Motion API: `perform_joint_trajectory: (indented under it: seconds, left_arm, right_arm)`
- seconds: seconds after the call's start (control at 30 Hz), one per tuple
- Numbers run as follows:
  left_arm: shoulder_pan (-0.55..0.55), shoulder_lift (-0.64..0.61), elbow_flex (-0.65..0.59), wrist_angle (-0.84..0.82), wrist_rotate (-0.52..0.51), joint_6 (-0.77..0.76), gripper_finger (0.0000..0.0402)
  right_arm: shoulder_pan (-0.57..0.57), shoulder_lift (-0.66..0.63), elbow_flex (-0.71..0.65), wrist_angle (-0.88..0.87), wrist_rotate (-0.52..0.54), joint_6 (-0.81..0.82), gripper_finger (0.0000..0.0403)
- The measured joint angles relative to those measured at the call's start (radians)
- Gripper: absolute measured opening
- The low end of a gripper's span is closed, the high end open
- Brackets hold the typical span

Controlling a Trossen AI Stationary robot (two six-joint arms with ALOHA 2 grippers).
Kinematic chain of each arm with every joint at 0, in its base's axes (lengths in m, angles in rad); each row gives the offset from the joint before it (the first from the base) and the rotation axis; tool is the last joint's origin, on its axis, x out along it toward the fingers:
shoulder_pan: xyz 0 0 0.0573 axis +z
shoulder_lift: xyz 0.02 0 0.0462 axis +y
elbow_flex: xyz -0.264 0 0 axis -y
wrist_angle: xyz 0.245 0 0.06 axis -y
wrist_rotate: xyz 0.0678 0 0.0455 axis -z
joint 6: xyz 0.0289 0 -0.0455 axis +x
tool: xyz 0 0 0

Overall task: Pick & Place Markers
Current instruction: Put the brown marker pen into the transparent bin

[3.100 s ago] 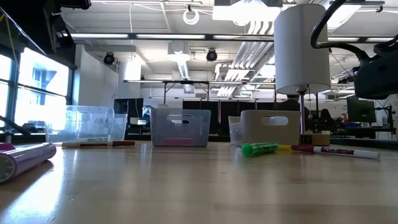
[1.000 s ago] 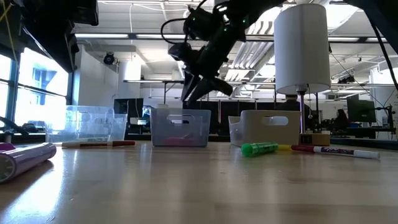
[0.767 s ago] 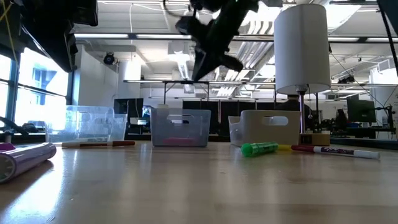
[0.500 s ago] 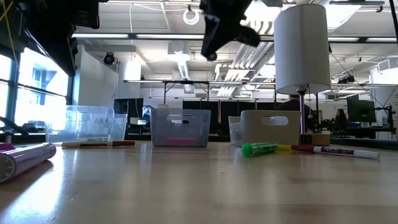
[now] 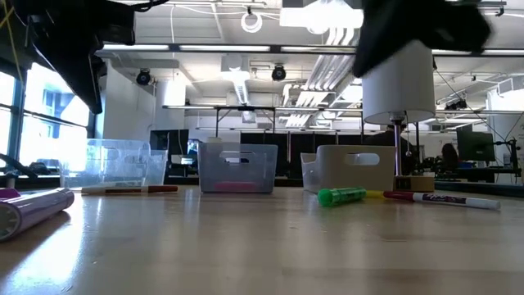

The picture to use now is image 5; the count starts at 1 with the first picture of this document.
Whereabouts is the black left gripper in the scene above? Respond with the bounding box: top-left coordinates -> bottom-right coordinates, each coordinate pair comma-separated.
12,0 -> 136,116

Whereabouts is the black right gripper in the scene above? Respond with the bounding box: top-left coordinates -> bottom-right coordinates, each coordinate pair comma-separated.
351,0 -> 492,79

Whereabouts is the white plastic bin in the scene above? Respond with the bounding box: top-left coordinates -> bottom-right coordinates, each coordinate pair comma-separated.
300,143 -> 397,193

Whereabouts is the light purple marker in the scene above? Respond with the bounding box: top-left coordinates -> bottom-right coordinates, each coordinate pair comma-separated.
0,187 -> 75,243

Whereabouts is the maroon thin marker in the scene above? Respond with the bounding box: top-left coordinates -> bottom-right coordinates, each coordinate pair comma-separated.
80,184 -> 179,196

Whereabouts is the green highlighter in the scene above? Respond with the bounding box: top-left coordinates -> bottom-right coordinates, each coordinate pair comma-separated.
317,187 -> 368,208

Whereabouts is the red dry-erase marker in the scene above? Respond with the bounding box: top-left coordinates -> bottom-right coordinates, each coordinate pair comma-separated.
383,190 -> 502,211

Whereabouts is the pink-red marker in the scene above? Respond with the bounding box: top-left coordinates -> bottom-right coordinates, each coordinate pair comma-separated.
212,181 -> 258,193

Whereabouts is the white table lamp wooden base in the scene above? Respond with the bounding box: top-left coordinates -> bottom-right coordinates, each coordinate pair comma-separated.
362,39 -> 437,193

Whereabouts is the ceiling light strip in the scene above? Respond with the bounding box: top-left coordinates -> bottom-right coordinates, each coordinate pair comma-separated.
102,43 -> 171,52
178,43 -> 272,53

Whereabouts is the person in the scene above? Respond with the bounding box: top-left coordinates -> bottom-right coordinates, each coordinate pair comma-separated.
440,143 -> 459,170
363,125 -> 417,176

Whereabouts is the clear plastic bin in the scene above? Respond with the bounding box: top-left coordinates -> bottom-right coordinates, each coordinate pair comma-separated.
59,138 -> 169,190

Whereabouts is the black computer monitor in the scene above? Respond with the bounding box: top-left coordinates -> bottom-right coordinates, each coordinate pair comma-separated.
456,129 -> 496,163
149,129 -> 190,166

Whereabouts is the cluttered office desk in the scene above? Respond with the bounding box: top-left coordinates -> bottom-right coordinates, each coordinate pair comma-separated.
433,163 -> 523,184

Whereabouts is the grey translucent plastic bin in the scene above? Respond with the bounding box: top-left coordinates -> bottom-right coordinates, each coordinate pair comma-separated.
197,142 -> 278,194

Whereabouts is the yellow cord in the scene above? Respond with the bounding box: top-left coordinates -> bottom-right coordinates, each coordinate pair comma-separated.
0,6 -> 24,83

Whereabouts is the white cable coil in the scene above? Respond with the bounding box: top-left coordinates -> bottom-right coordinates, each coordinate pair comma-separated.
240,11 -> 264,34

